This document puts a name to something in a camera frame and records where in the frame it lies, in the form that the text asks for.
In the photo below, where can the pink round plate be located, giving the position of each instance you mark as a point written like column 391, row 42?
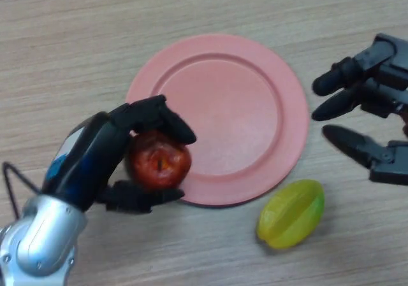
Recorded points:
column 229, row 120

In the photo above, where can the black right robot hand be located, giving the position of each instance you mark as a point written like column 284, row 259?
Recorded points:
column 376, row 101

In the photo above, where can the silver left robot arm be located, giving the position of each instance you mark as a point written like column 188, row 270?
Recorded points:
column 38, row 235

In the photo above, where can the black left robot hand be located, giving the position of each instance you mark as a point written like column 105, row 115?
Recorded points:
column 89, row 158

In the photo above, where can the yellow-green starfruit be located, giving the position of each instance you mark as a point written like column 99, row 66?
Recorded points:
column 290, row 217

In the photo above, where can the red apple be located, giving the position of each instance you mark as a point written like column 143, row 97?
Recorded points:
column 159, row 161

